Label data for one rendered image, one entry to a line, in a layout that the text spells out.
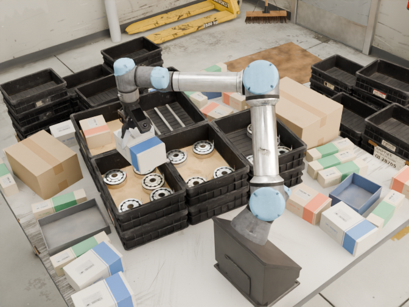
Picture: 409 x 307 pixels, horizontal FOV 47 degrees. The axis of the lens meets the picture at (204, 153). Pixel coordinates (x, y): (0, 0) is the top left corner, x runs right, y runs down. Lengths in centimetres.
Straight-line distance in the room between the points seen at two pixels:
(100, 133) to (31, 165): 35
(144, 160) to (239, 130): 74
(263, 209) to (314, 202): 57
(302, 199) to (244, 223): 46
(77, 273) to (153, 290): 30
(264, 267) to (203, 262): 41
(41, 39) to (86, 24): 50
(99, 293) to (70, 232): 44
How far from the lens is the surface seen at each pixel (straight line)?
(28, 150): 246
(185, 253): 202
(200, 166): 220
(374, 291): 286
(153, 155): 184
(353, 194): 231
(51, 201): 228
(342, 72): 390
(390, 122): 321
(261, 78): 158
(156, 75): 169
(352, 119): 337
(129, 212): 190
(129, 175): 221
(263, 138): 160
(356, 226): 205
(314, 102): 253
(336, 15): 520
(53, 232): 222
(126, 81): 173
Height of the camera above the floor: 226
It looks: 39 degrees down
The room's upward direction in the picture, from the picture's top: 3 degrees counter-clockwise
